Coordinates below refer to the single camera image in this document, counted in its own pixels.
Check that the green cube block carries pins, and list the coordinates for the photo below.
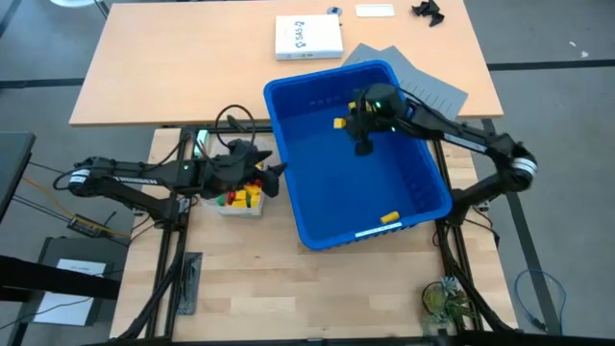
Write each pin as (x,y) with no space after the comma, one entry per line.
(221,199)

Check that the light wooden desk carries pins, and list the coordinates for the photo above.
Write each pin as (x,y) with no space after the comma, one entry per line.
(168,72)

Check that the white paper sheet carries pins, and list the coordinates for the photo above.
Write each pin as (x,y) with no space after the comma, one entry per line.
(307,36)

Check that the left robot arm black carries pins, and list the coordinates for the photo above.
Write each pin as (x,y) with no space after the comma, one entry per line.
(134,178)

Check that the black plastic bracket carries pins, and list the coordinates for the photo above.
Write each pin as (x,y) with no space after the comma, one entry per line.
(430,12)

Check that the blue plastic bin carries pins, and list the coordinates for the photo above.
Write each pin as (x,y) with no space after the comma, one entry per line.
(346,192)

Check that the white bin label strip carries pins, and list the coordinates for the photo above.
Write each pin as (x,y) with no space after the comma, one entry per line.
(378,230)

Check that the black clamp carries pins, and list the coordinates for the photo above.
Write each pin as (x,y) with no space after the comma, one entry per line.
(235,121)

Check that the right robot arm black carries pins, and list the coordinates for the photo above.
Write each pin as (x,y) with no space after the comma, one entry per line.
(471,139)

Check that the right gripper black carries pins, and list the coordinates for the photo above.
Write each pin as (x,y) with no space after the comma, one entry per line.
(379,113)

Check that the yellow cube block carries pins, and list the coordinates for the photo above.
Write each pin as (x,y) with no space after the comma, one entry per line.
(339,123)

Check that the black beam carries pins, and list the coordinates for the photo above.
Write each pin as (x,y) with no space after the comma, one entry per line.
(48,279)

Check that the yellow long rectangular block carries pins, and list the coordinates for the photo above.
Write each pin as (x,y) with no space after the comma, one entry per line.
(255,200)

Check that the clear plastic container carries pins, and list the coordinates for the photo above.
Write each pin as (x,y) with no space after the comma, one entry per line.
(235,209)

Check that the black side desk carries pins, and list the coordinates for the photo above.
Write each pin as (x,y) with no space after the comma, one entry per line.
(14,168)

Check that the grey slotted divider panel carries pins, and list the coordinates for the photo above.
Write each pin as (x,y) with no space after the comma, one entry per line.
(370,53)
(432,91)

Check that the grey desk grommet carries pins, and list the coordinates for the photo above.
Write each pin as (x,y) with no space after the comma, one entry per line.
(333,10)

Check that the white round object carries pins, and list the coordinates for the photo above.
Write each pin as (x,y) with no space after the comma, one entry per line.
(72,2)

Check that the green rectangular block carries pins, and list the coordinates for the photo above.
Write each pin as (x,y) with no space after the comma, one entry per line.
(248,197)

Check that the white paper note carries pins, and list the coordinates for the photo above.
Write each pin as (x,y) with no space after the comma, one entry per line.
(81,267)

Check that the artificial potted plant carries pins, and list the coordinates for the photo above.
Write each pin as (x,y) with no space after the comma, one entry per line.
(439,300)

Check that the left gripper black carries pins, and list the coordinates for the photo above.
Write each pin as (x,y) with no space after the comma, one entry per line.
(230,168)

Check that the dark grey rectangular plate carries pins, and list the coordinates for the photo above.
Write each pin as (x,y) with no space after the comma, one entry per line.
(189,283)

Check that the black equipment case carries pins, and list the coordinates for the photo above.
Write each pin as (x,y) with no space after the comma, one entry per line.
(48,250)

